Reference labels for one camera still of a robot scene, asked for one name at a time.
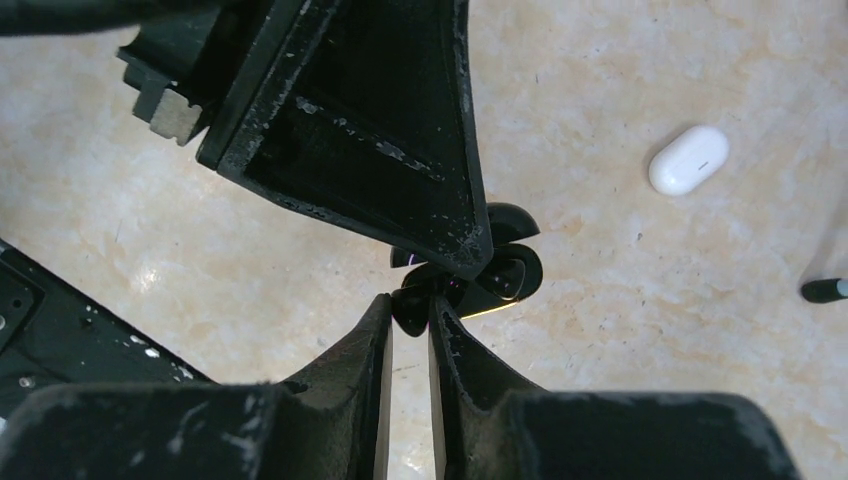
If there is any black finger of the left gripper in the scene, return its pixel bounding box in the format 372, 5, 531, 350
197, 1, 494, 279

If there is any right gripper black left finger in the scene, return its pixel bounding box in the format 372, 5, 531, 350
1, 294, 392, 479

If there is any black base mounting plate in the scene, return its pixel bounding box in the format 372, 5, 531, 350
1, 243, 209, 420

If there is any grey camera tripod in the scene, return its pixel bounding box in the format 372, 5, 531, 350
800, 278, 848, 304

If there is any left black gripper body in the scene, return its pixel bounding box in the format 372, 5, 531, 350
117, 1, 292, 146

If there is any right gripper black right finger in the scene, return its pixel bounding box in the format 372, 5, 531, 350
429, 297, 801, 479

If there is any black earbud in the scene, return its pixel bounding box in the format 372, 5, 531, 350
391, 280, 438, 338

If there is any white earbud charging case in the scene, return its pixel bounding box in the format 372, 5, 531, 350
648, 125, 730, 196

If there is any small black case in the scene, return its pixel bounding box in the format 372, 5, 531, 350
390, 202, 543, 319

